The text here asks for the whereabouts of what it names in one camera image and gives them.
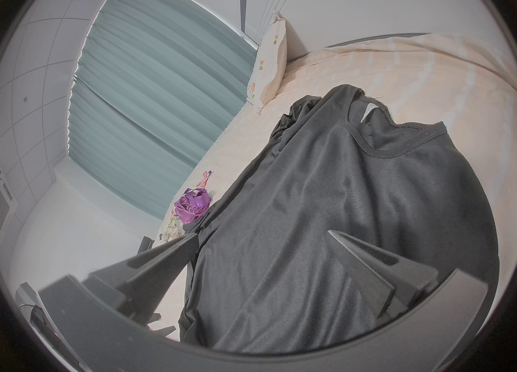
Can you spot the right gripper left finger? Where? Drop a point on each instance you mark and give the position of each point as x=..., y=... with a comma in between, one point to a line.
x=161, y=273

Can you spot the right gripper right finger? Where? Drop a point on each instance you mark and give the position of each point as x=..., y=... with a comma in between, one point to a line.
x=363, y=277

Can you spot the black T-shirt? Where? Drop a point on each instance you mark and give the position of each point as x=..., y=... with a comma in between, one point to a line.
x=323, y=200

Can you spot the bed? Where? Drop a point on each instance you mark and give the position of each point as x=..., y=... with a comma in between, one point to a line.
x=444, y=79

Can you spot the dark chest of drawers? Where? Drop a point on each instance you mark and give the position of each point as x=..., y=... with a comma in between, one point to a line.
x=146, y=245

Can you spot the white printed pyjama top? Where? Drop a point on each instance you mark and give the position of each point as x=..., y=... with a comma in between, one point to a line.
x=171, y=229

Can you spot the purple satin garment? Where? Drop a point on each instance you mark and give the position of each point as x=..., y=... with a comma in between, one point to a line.
x=192, y=204

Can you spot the pink garment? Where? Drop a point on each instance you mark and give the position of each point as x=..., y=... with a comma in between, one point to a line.
x=206, y=179

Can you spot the white ceiling air conditioner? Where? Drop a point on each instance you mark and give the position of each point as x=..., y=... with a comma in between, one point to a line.
x=6, y=200

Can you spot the blue-green curtain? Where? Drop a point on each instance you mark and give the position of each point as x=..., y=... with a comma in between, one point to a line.
x=161, y=99

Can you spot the white printed pillow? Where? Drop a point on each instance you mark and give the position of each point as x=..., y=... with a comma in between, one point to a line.
x=268, y=67

